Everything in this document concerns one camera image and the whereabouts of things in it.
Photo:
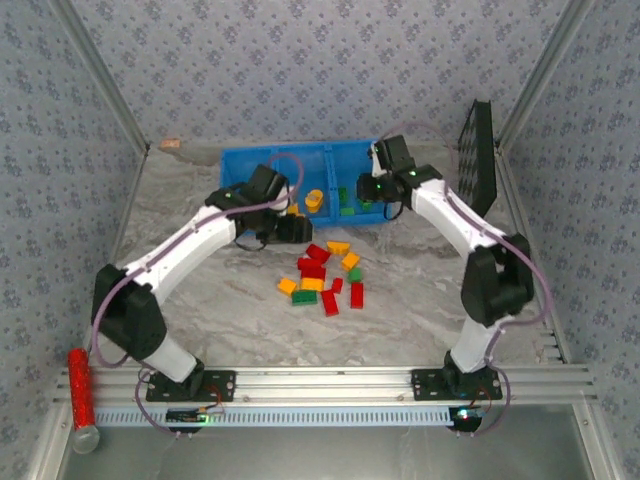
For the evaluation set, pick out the red glitter cylinder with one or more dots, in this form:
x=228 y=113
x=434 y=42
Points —
x=81 y=390

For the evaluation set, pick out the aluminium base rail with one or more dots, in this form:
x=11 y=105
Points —
x=325 y=382

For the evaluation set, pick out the aluminium side rail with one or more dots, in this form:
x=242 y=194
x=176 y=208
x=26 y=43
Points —
x=520 y=225
x=132 y=200

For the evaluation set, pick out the small yellow lego brick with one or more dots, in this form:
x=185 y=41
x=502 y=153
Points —
x=292 y=209

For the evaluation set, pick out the yellow half-round lego brick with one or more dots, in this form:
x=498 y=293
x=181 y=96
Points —
x=338 y=247

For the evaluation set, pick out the small green lego brick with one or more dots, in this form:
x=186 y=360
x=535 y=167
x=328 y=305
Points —
x=355 y=274

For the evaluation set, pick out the black grid panel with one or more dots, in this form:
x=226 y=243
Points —
x=482 y=165

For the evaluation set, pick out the blue three-compartment plastic bin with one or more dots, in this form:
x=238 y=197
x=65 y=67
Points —
x=240 y=165

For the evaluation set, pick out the small red lego brick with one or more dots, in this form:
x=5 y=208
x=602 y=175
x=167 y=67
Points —
x=337 y=285

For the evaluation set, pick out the small circuit board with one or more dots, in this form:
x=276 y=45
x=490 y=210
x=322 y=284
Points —
x=465 y=416
x=187 y=415

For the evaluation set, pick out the yellow sloped lego brick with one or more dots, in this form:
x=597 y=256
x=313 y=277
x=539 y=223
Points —
x=350 y=260

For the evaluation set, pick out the small orange tag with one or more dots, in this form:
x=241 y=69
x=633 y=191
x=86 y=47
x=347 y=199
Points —
x=170 y=144

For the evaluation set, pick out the aluminium frame post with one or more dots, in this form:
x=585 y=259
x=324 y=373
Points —
x=100 y=75
x=547 y=70

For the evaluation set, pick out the yellow round arch lego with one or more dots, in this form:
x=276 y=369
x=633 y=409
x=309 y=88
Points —
x=314 y=206

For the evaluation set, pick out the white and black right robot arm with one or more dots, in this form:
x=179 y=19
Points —
x=450 y=220

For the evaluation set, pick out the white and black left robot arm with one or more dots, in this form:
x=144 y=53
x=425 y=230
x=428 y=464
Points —
x=175 y=250

